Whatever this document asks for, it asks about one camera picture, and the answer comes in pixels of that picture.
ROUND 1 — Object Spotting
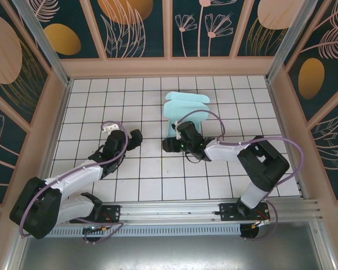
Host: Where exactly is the grey slotted cable duct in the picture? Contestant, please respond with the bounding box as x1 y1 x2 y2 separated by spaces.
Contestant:
28 224 242 237

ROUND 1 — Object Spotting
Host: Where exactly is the aluminium table edge rail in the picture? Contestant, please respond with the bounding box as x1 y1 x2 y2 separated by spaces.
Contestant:
266 78 306 199
32 78 74 205

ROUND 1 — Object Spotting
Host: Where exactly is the aluminium frame post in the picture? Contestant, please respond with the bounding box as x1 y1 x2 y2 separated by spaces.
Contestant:
12 0 74 85
264 0 319 82

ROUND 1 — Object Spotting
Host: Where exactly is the small green circuit board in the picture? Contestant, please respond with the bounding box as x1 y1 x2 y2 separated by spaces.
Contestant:
83 224 109 234

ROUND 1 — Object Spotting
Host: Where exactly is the light teal cloth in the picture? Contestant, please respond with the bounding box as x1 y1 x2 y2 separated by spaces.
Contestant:
163 91 211 140

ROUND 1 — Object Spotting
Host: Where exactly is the grey metal sheet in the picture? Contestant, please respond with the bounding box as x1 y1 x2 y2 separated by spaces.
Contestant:
5 222 336 270

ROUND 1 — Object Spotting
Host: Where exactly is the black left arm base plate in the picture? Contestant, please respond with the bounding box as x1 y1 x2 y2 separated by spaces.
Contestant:
69 204 122 224

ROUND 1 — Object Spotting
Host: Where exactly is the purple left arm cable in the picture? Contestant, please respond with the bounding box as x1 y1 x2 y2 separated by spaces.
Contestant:
19 120 130 245

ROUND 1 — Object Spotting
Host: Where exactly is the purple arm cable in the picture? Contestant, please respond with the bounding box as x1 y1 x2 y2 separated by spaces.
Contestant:
19 120 130 245
176 110 304 242

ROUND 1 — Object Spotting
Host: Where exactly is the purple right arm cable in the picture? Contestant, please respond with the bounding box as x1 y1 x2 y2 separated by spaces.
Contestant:
176 110 304 242

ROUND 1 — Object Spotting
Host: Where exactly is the aluminium mounting rail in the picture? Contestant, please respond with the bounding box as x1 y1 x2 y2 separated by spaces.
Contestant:
15 199 323 226

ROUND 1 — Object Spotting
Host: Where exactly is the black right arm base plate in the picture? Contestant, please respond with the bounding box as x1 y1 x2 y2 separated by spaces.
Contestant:
218 202 271 222

